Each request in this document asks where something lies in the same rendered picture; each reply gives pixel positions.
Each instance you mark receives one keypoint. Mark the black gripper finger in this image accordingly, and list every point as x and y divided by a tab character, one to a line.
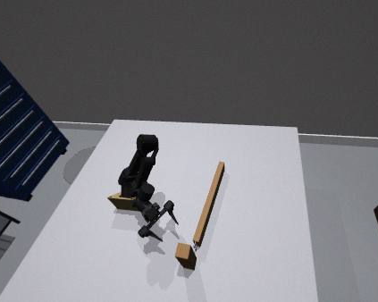
172	215
150	233

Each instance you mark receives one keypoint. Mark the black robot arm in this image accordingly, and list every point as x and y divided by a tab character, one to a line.
133	179

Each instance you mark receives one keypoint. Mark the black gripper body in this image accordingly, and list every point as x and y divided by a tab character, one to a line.
145	229

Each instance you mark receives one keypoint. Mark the brown wooden post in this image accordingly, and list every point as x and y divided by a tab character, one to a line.
186	256

